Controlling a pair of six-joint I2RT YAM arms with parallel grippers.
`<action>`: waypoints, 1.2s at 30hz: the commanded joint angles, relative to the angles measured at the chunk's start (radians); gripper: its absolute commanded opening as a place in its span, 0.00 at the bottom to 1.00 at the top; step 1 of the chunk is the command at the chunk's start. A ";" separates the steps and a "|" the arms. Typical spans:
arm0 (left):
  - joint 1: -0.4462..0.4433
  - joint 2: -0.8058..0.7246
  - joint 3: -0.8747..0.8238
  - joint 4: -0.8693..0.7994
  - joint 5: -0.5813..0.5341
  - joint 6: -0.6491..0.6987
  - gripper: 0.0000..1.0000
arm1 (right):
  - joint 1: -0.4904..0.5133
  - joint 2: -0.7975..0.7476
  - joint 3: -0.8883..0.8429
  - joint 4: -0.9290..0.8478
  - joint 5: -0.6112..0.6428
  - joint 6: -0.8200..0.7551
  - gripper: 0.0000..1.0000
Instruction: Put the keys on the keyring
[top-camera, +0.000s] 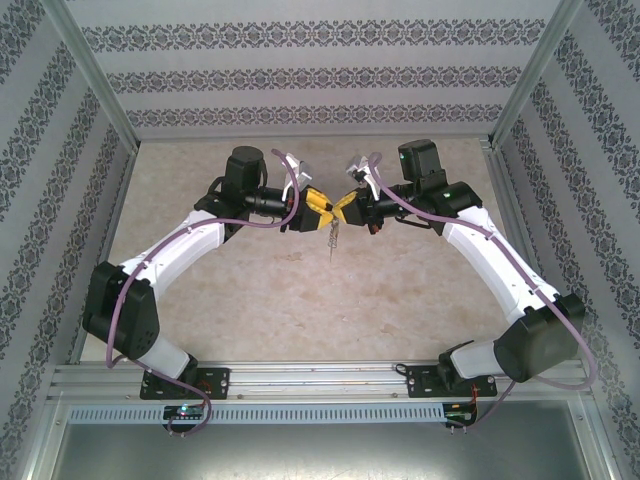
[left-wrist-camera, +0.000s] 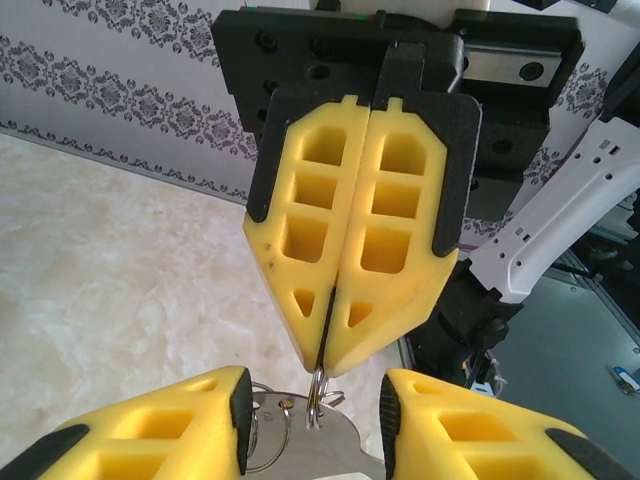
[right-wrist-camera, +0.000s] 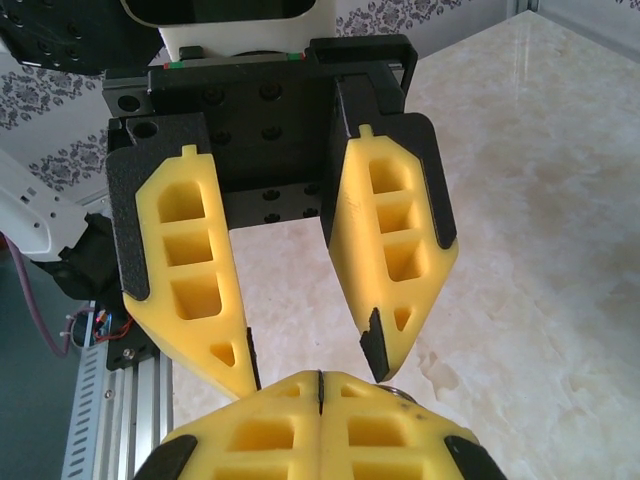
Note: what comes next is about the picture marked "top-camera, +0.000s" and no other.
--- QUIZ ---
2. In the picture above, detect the small circuit board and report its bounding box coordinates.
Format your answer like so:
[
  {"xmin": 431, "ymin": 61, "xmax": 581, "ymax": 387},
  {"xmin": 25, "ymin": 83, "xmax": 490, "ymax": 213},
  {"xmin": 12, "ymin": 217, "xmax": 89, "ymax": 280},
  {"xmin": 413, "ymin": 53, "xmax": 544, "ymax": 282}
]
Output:
[
  {"xmin": 446, "ymin": 402, "xmax": 476, "ymax": 424},
  {"xmin": 163, "ymin": 403, "xmax": 205, "ymax": 420}
]

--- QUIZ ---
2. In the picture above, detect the grey metal sheet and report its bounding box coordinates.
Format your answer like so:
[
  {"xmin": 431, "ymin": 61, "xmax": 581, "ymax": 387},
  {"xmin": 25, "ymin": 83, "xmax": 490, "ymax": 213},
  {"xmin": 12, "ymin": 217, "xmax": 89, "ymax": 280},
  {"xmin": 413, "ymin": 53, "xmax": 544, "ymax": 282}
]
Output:
[{"xmin": 22, "ymin": 399, "xmax": 619, "ymax": 480}]

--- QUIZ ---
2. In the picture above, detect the aluminium table side rail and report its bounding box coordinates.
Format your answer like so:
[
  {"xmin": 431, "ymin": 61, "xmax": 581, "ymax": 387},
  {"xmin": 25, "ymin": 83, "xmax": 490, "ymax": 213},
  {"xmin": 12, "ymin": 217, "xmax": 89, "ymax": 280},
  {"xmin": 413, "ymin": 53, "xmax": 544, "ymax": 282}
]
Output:
[
  {"xmin": 69, "ymin": 144, "xmax": 139, "ymax": 364},
  {"xmin": 480, "ymin": 139, "xmax": 557, "ymax": 317}
]

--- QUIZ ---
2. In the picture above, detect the aluminium corner post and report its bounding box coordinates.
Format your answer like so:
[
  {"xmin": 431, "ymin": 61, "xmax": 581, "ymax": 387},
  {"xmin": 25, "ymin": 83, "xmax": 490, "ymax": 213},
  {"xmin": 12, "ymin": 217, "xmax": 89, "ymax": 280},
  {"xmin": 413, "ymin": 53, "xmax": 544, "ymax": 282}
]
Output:
[
  {"xmin": 39, "ymin": 0, "xmax": 142, "ymax": 154},
  {"xmin": 487, "ymin": 0, "xmax": 586, "ymax": 149}
]

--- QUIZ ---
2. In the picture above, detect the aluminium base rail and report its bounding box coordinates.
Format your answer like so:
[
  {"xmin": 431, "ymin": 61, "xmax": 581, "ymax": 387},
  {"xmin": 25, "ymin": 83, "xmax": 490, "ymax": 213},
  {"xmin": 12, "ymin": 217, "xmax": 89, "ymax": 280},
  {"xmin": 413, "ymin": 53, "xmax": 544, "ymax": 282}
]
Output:
[{"xmin": 48, "ymin": 360, "xmax": 589, "ymax": 401}]

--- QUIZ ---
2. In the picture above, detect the grey slotted cable duct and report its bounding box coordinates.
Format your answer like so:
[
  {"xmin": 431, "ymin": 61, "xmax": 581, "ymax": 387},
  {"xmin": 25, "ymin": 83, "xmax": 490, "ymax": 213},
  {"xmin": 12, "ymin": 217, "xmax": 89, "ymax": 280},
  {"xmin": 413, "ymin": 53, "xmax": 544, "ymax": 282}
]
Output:
[{"xmin": 67, "ymin": 403, "xmax": 446, "ymax": 425}]

